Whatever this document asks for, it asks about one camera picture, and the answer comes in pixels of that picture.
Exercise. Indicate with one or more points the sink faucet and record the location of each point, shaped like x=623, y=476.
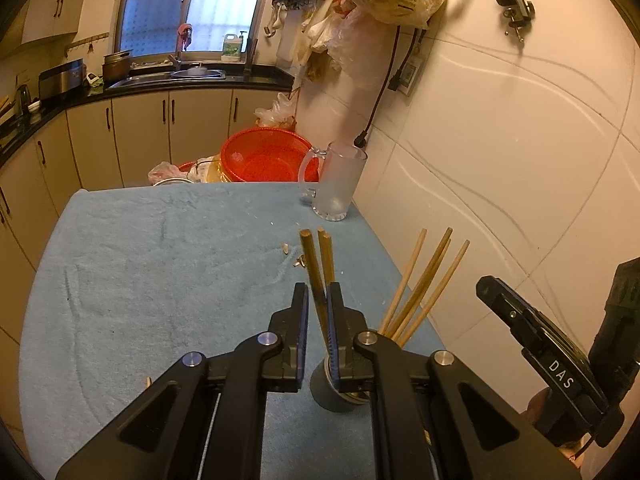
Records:
x=175, y=61

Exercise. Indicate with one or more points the long wooden chopstick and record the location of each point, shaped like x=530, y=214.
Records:
x=312, y=265
x=326, y=257

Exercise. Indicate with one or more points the silver countertop appliance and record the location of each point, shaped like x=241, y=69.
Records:
x=62, y=77

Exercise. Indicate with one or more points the brown pot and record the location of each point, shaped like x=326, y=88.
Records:
x=116, y=66

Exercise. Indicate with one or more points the hanging clear plastic bags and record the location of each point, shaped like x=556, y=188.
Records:
x=340, y=40

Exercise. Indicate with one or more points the blue terry towel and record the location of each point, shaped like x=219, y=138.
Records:
x=175, y=270

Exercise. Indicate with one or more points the pink hanging cloth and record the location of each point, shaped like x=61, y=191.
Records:
x=185, y=35

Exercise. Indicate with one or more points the frosted glass mug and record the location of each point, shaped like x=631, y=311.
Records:
x=342, y=180

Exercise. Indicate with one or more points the pink and white plastic bags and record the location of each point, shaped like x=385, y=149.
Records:
x=175, y=170

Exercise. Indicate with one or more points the dark kettle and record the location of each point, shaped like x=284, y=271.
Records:
x=23, y=100

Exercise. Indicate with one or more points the bundle of wooden chopsticks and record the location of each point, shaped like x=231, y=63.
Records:
x=425, y=285

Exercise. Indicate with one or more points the cream kitchen cabinets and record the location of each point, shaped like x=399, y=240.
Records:
x=140, y=135

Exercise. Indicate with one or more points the kitchen window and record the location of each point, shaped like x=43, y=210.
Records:
x=200, y=5

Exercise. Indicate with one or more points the steel kitchen sink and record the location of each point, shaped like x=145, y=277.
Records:
x=160, y=77

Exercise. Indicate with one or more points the red plastic colander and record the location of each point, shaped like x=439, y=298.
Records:
x=265, y=157

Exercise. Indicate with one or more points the dark cylindrical chopstick holder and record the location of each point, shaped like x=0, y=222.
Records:
x=332, y=392

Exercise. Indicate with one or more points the green detergent bottle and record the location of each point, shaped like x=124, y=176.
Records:
x=231, y=47

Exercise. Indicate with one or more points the person's right hand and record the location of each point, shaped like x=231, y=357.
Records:
x=534, y=407

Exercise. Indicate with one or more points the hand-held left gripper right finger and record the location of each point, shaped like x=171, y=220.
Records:
x=334, y=340

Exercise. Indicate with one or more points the wall power socket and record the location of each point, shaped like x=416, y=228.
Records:
x=406, y=76

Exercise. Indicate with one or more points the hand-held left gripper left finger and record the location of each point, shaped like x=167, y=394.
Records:
x=301, y=340

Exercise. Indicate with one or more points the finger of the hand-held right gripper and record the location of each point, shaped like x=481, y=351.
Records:
x=530, y=327

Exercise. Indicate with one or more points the cream upper cabinet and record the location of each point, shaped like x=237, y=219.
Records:
x=52, y=17

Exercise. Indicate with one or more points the crumpled plastic bag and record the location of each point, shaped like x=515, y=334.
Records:
x=275, y=112

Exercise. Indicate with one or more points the black kitchen countertop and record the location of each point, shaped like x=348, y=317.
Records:
x=250, y=80

